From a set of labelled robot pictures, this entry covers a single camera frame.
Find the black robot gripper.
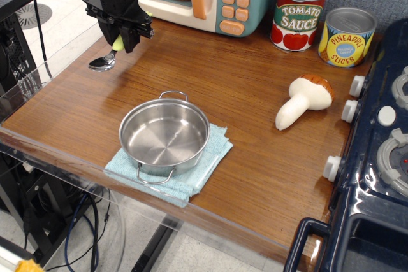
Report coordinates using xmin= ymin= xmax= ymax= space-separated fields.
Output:
xmin=82 ymin=0 xmax=142 ymax=53

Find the spoon with green handle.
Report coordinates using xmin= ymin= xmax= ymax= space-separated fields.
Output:
xmin=87 ymin=9 xmax=154 ymax=72

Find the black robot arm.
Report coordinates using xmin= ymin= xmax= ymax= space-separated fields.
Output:
xmin=82 ymin=0 xmax=154 ymax=53

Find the stainless steel pot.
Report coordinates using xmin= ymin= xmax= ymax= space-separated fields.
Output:
xmin=119 ymin=90 xmax=210 ymax=185

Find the clear acrylic table guard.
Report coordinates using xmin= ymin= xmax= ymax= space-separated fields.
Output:
xmin=1 ymin=20 xmax=291 ymax=257

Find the light blue cloth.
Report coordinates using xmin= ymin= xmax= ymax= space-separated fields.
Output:
xmin=104 ymin=124 xmax=233 ymax=208

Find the tomato sauce can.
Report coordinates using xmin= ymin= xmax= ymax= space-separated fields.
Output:
xmin=270 ymin=0 xmax=326 ymax=52

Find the toy mushroom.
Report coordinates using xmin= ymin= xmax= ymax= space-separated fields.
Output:
xmin=275 ymin=74 xmax=335 ymax=131

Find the pineapple slices can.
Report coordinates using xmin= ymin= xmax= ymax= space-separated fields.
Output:
xmin=318 ymin=7 xmax=377 ymax=68

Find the dark blue toy stove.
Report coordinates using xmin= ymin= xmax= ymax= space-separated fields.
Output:
xmin=284 ymin=19 xmax=407 ymax=271

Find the blue floor cable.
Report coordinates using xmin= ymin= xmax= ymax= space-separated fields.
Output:
xmin=64 ymin=194 xmax=99 ymax=272

